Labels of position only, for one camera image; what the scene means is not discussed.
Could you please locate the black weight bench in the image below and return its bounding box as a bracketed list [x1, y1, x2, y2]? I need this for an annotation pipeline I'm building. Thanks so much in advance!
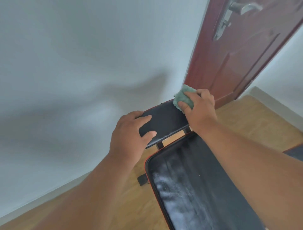
[137, 99, 265, 230]

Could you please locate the person's right forearm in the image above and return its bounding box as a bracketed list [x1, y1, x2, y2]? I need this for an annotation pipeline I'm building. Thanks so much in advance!
[200, 121, 303, 230]

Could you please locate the silver door handle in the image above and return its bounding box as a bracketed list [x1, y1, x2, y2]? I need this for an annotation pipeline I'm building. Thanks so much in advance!
[213, 0, 264, 41]

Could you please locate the striped black sit-up bench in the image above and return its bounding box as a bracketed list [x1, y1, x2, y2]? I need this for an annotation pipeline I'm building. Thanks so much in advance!
[283, 144, 303, 162]

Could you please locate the person's left hand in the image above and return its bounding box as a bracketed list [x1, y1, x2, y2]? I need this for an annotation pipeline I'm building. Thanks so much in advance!
[109, 111, 157, 166]

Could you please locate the person's left forearm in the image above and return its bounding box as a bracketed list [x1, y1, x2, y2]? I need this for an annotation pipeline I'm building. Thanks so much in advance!
[35, 153, 137, 230]

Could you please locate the red-brown wooden door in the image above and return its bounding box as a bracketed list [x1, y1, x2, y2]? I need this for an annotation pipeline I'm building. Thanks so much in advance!
[183, 0, 303, 109]

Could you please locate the green cleaning cloth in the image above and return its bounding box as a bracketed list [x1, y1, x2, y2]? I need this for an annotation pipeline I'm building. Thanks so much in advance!
[173, 84, 197, 112]

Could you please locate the person's right hand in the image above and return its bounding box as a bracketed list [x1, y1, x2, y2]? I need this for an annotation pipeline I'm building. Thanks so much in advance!
[177, 89, 218, 136]

